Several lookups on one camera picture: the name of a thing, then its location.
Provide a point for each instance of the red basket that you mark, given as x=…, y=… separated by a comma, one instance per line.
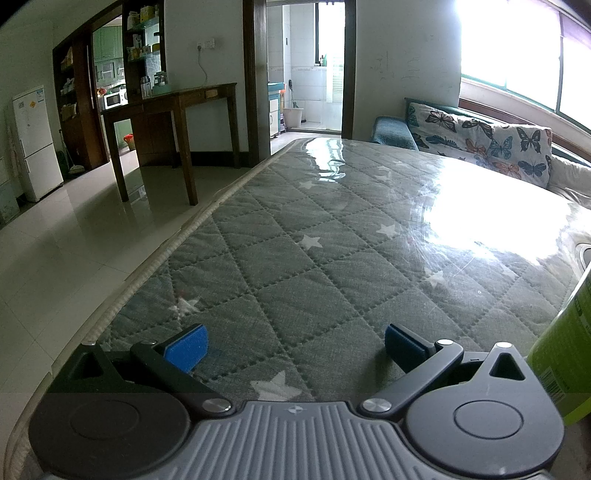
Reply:
x=129, y=138

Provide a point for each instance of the clear glass jar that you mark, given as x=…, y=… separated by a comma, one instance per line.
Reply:
x=160, y=81
x=145, y=86

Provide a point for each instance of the green cylindrical container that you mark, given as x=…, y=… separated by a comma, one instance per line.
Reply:
x=570, y=350

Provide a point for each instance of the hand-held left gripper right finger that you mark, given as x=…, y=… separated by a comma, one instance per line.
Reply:
x=402, y=346

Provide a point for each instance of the broom with dustpan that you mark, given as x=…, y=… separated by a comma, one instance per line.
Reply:
x=73, y=164

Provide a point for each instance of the large bright window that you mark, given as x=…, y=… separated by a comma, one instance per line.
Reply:
x=517, y=41

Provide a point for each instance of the butterfly print pillow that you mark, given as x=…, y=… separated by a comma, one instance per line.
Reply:
x=480, y=136

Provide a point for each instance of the dark wooden door frame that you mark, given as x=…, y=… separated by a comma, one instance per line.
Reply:
x=255, y=78

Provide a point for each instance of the white grey rimmed object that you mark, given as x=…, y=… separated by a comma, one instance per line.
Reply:
x=584, y=256

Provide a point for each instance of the tall wooden glass shelf unit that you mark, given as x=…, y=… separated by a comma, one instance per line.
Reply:
x=145, y=41

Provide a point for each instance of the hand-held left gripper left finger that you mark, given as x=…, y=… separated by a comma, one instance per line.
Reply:
x=189, y=353

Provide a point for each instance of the white wall socket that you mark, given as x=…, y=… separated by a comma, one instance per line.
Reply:
x=206, y=45

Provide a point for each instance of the grey quilted star tablecloth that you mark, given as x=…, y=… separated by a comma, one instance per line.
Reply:
x=323, y=258

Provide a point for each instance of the white sofa cushion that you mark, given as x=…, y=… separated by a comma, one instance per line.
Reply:
x=570, y=177

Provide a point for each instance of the white refrigerator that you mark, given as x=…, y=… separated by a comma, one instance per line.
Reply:
x=37, y=138

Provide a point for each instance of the white bucket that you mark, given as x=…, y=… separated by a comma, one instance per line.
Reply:
x=293, y=117

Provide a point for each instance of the white microwave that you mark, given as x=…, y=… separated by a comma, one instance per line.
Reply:
x=112, y=100

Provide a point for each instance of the blue cushion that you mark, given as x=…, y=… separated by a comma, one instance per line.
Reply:
x=392, y=131

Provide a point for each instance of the mop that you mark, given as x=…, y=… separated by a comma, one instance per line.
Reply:
x=292, y=92

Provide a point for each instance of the dark wooden shelf cabinet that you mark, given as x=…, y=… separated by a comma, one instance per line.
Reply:
x=76, y=115

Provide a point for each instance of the dark wooden side table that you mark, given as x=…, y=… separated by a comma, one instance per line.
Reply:
x=178, y=95

